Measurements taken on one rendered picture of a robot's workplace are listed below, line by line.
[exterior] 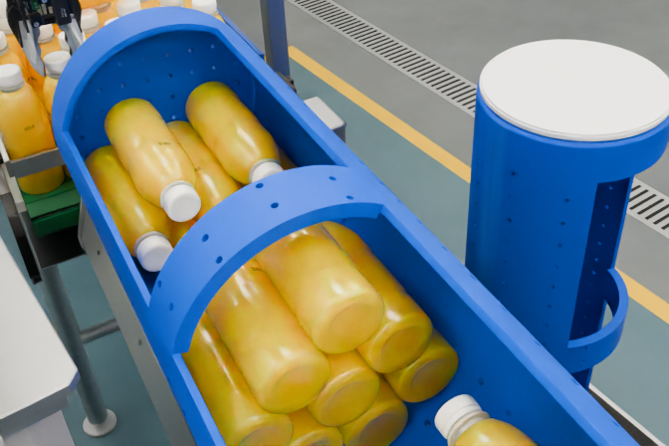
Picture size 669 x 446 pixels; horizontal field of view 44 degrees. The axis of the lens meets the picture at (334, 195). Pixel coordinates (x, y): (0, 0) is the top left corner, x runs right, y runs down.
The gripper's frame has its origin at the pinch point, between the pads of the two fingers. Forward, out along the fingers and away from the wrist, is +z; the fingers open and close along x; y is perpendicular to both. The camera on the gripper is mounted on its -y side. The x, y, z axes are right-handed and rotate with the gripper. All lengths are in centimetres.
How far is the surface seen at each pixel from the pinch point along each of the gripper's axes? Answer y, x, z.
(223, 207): 61, 4, -13
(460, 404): 82, 14, -3
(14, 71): 1.0, -6.2, -0.8
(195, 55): 20.6, 14.9, -6.1
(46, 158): 4.5, -5.9, 12.6
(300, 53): -171, 114, 109
